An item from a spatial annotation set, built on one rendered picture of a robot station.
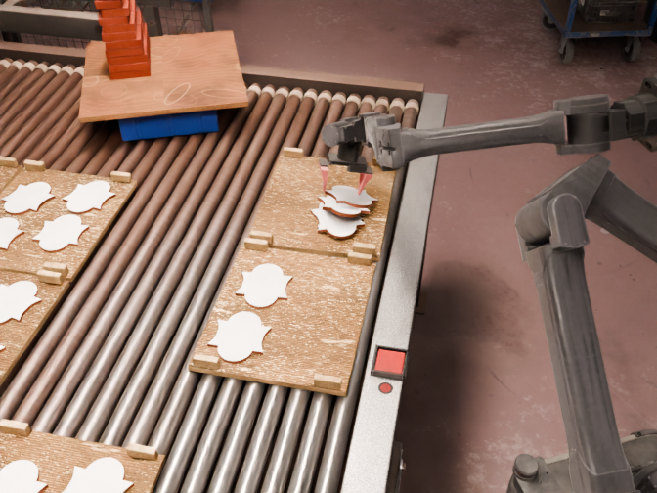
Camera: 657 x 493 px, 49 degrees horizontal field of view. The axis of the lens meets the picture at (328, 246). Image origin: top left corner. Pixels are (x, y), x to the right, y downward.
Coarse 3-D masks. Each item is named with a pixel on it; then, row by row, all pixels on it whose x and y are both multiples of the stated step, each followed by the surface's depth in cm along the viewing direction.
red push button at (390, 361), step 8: (384, 352) 161; (392, 352) 161; (400, 352) 161; (376, 360) 159; (384, 360) 159; (392, 360) 159; (400, 360) 159; (376, 368) 158; (384, 368) 158; (392, 368) 158; (400, 368) 158
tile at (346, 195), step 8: (328, 192) 197; (336, 192) 198; (344, 192) 199; (352, 192) 200; (336, 200) 192; (344, 200) 193; (352, 200) 194; (360, 200) 195; (368, 200) 196; (376, 200) 197
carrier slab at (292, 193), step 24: (288, 168) 212; (312, 168) 212; (336, 168) 212; (288, 192) 204; (312, 192) 204; (384, 192) 204; (264, 216) 196; (288, 216) 196; (312, 216) 196; (360, 216) 196; (384, 216) 196; (288, 240) 188; (312, 240) 188; (336, 240) 188; (360, 240) 189
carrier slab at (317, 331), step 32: (256, 256) 184; (288, 256) 184; (320, 256) 184; (224, 288) 175; (288, 288) 175; (320, 288) 175; (352, 288) 175; (224, 320) 167; (288, 320) 167; (320, 320) 167; (352, 320) 167; (288, 352) 160; (320, 352) 160; (352, 352) 160; (288, 384) 154
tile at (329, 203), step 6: (318, 198) 195; (324, 198) 195; (330, 198) 196; (324, 204) 192; (330, 204) 191; (336, 204) 191; (342, 204) 192; (330, 210) 189; (336, 210) 187; (342, 210) 188; (348, 210) 189; (354, 210) 189; (360, 210) 190; (366, 210) 191; (348, 216) 187; (354, 216) 188
